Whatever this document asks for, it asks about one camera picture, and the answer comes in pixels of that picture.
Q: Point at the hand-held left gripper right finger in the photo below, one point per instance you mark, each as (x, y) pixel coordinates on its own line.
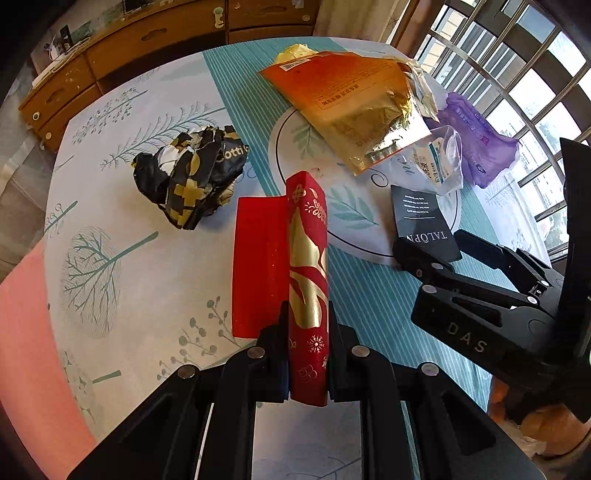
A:
(344, 369)

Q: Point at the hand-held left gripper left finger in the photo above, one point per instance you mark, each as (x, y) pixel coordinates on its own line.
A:
(272, 364)

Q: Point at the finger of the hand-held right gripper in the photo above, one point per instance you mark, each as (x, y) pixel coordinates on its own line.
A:
(512, 267)
(461, 332)

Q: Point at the red gold paper packet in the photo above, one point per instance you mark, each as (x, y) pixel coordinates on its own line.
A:
(307, 277)

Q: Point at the black card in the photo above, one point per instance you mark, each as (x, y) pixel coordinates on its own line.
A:
(425, 217)

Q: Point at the person's right hand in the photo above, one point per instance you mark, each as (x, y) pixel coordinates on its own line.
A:
(554, 431)

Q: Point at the clear plastic bag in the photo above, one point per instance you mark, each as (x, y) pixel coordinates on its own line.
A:
(438, 161)

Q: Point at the purple plastic bag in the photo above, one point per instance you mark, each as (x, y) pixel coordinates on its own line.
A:
(480, 138)

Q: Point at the black gold crumpled wrapper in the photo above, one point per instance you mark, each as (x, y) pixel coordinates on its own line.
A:
(194, 184)

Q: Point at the metal window grille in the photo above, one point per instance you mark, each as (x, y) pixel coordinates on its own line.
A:
(503, 60)

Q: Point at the orange gold foil bag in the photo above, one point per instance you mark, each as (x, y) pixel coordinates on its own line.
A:
(351, 101)

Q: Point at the pink blanket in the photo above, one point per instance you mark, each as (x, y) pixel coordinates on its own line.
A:
(32, 332)

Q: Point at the yellow crumpled paper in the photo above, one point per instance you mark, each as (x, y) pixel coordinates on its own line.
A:
(295, 51)

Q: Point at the wooden dresser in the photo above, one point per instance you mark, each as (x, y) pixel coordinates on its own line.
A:
(138, 41)

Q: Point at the cream drawer safety lock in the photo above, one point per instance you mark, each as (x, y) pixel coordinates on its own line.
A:
(217, 16)

